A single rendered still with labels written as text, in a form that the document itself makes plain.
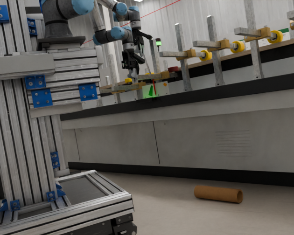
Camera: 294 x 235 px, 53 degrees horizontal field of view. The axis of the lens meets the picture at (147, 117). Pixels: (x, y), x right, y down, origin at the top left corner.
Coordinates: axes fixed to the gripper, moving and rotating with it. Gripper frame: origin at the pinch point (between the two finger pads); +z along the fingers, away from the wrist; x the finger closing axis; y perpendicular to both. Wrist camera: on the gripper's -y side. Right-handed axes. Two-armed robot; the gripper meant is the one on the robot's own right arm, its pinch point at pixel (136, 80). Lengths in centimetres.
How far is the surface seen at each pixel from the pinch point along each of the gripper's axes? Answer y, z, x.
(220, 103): -28, 23, 44
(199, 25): -704, -217, -385
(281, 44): -46, -6, 79
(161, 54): 0.0, -11.8, 25.4
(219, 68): -26, 1, 48
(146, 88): -25.3, 4.7, -15.6
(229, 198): -12, 79, 50
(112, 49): -123, -64, -159
